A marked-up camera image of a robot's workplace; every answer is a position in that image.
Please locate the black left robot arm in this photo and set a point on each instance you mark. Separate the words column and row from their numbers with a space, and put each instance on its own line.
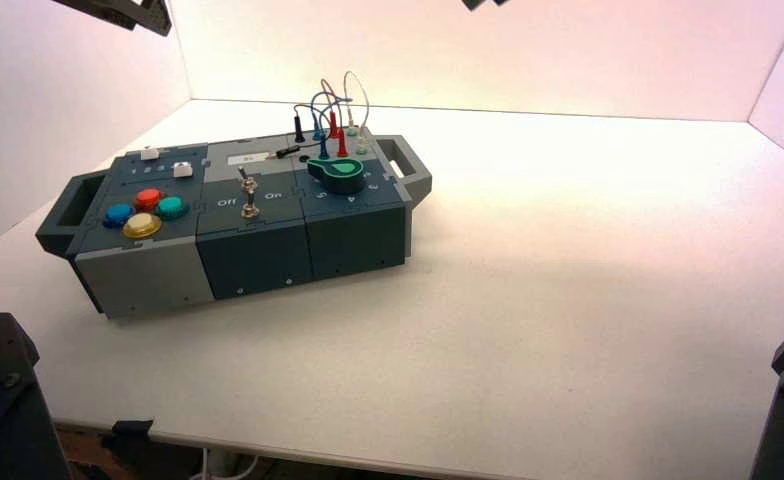
column 8, row 424

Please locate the dark green rotary knob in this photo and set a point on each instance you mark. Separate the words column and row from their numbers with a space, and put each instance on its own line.
column 339, row 173

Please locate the blue grey control box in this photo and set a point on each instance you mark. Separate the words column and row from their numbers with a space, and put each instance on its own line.
column 253, row 252

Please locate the white number label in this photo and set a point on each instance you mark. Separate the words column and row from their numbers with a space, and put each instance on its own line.
column 246, row 160

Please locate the white slider knob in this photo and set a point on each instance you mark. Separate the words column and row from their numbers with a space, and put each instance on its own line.
column 149, row 154
column 181, row 169

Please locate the teal push button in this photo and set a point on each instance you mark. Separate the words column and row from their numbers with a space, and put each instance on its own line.
column 172, row 208

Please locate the red push button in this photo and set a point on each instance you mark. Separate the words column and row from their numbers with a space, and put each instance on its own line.
column 148, row 199

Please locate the yellow push button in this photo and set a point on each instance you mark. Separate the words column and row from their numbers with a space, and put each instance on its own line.
column 142, row 226

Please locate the small black overhead piece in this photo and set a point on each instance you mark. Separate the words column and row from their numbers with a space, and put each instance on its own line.
column 481, row 3

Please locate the blue push button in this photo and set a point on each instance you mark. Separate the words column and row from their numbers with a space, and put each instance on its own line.
column 119, row 215

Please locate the black table clamp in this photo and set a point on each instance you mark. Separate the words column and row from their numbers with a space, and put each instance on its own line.
column 127, row 432

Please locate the metal toggle switch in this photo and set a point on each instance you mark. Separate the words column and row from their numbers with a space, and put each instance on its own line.
column 251, row 205
column 242, row 174

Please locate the black overhead frame piece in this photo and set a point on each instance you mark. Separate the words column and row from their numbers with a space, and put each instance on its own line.
column 134, row 12

